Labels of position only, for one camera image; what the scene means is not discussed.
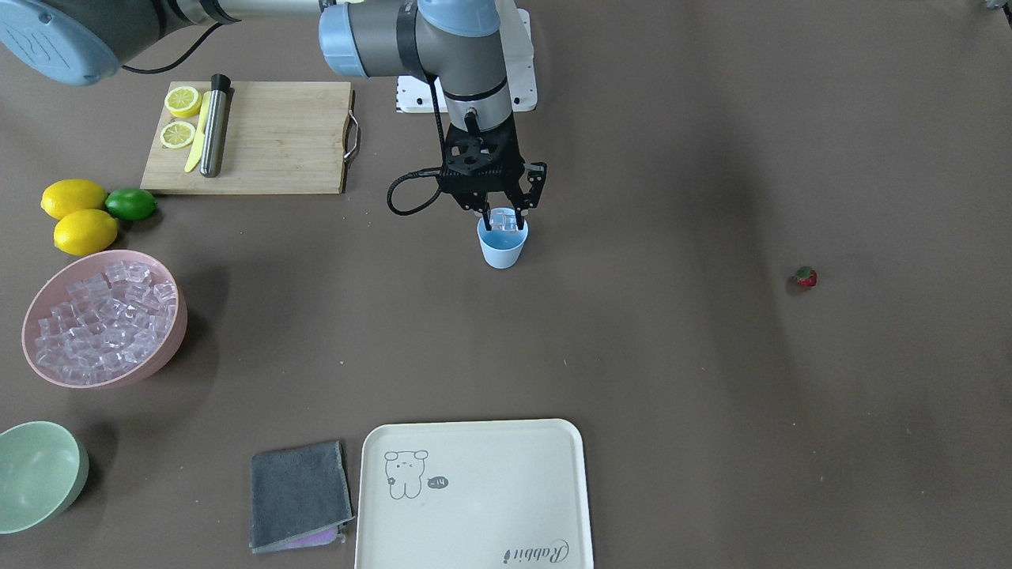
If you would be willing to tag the pink bowl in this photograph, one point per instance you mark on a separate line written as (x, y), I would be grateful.
(170, 340)

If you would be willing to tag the lemon half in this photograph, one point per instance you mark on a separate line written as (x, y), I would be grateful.
(183, 101)
(177, 134)

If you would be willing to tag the green bowl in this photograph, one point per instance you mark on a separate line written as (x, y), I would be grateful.
(43, 470)

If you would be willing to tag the lower yellow lemon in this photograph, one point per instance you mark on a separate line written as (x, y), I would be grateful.
(85, 232)

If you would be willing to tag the grey folded cloth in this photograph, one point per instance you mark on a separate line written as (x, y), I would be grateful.
(299, 498)

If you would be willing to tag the cream rabbit tray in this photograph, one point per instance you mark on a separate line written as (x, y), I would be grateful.
(474, 494)

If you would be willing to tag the wooden cutting board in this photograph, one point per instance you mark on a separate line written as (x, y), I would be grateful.
(282, 137)

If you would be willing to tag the upper yellow lemon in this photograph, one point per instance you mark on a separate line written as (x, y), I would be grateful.
(69, 195)

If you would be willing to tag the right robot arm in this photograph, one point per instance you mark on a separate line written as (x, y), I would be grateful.
(453, 46)

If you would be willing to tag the blue cup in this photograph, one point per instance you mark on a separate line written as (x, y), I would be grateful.
(501, 250)

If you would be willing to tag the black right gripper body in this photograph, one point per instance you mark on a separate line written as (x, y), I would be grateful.
(534, 181)

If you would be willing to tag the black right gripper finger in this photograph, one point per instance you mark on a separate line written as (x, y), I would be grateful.
(485, 217)
(520, 219)

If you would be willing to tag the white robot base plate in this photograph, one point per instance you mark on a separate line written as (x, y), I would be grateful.
(414, 96)

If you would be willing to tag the green lime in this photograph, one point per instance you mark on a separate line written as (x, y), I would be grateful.
(130, 204)

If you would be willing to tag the yellow lemon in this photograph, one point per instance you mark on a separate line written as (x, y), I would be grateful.
(69, 195)
(85, 232)

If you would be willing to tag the upper lemon half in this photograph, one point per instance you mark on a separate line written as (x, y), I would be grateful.
(183, 101)

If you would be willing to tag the pile of clear ice cubes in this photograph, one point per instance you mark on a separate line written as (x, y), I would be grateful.
(103, 320)

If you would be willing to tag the yellow plastic knife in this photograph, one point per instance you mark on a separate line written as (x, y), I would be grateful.
(198, 143)

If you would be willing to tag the lower lemon half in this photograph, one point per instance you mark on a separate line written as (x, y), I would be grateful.
(177, 134)

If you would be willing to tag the red strawberry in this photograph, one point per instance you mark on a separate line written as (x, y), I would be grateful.
(806, 277)

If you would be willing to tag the clear ice cube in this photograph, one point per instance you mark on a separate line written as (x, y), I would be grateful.
(503, 220)

